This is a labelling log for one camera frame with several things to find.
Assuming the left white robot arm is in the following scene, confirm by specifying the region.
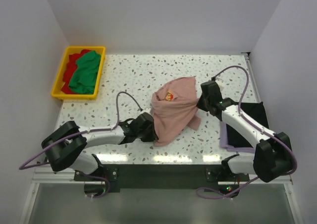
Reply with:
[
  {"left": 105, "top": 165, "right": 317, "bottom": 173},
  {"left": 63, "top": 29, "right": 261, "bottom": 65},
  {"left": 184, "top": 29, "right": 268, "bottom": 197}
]
[{"left": 41, "top": 112, "right": 158, "bottom": 180}]

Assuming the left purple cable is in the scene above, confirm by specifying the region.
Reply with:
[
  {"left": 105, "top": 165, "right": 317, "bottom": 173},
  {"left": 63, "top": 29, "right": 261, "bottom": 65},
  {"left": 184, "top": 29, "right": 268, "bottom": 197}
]
[{"left": 19, "top": 91, "right": 144, "bottom": 198}]

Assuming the green t shirt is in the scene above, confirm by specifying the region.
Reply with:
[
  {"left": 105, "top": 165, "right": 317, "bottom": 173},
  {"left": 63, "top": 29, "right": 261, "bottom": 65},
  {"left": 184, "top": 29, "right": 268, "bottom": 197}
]
[{"left": 68, "top": 51, "right": 101, "bottom": 95}]

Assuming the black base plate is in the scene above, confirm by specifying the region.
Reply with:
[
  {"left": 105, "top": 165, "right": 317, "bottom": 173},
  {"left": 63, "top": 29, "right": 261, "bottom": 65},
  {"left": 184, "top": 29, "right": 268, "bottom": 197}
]
[{"left": 74, "top": 164, "right": 249, "bottom": 194}]

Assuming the black folded t shirt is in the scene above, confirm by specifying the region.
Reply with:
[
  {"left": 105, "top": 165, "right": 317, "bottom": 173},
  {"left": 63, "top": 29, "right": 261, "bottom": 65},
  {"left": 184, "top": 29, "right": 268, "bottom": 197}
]
[{"left": 222, "top": 102, "right": 269, "bottom": 153}]

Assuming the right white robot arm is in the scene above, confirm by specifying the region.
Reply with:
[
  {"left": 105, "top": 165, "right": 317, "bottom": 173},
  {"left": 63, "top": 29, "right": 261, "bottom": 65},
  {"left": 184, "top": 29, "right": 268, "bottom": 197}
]
[{"left": 197, "top": 81, "right": 297, "bottom": 182}]

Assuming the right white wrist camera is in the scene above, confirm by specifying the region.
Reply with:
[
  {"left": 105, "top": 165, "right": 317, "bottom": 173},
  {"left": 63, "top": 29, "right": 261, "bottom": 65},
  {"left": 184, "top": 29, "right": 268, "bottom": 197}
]
[{"left": 215, "top": 78, "right": 225, "bottom": 92}]

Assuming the pink t shirt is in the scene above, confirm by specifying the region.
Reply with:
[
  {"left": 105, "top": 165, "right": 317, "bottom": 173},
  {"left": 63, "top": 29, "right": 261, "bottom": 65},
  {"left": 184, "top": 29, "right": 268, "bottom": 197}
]
[{"left": 151, "top": 77, "right": 201, "bottom": 147}]

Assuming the yellow plastic bin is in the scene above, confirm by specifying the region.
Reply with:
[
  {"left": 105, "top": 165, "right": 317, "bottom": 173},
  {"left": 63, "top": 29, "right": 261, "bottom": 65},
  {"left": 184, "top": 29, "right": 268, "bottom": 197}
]
[{"left": 51, "top": 46, "right": 106, "bottom": 100}]

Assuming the aluminium frame rail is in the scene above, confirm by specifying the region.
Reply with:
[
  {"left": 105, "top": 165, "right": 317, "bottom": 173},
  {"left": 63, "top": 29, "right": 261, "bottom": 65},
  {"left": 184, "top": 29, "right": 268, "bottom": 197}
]
[{"left": 30, "top": 145, "right": 77, "bottom": 184}]

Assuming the red t shirt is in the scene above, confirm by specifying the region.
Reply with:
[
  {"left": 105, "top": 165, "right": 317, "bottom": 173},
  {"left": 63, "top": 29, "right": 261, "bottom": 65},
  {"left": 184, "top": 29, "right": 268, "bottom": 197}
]
[{"left": 61, "top": 49, "right": 90, "bottom": 94}]

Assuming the lavender folded t shirt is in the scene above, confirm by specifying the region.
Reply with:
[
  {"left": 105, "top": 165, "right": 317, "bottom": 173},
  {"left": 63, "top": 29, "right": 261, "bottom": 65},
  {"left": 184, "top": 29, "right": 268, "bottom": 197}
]
[{"left": 220, "top": 122, "right": 255, "bottom": 154}]

